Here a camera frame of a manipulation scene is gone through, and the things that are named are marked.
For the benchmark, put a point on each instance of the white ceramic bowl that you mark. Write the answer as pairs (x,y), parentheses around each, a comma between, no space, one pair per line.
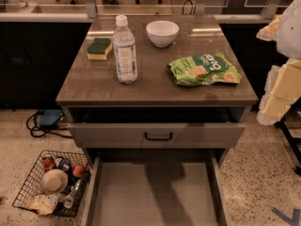
(162,33)

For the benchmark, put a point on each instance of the red soda can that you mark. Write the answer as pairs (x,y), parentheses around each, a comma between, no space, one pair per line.
(48,162)

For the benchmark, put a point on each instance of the grey drawer cabinet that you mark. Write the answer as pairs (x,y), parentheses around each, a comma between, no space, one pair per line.
(95,84)

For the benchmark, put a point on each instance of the red apple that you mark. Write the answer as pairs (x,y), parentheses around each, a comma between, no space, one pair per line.
(78,170)

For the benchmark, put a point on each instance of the tan upturned bowl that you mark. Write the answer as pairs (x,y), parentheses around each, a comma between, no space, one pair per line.
(54,181)

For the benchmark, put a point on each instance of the black wire basket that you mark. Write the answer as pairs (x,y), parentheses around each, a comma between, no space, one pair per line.
(32,185)

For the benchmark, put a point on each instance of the green rice chip bag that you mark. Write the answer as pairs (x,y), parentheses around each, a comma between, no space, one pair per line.
(203,70)

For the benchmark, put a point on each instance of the clear plastic water bottle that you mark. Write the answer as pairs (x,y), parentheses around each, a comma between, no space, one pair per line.
(124,50)

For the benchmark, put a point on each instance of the blue floor tape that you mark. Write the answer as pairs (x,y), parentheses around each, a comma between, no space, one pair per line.
(291,221)

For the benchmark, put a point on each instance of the blue power adapter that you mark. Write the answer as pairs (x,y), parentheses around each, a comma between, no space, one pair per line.
(50,117)

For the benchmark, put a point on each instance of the grey top drawer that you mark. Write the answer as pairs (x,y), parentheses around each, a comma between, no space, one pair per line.
(155,127)

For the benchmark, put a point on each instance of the crumpled yellow snack bag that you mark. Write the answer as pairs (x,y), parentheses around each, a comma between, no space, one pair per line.
(44,205)

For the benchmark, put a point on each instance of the grey open middle drawer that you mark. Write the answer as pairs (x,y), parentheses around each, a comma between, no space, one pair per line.
(156,192)

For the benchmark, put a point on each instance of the small glass bottle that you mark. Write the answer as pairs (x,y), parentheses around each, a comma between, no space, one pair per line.
(70,198)

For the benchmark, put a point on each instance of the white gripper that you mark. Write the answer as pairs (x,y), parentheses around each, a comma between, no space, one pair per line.
(291,32)

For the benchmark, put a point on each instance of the green and yellow sponge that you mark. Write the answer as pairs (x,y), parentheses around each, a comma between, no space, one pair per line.
(99,49)

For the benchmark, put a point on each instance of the blue white can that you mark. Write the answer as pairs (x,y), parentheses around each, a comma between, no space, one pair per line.
(63,163)

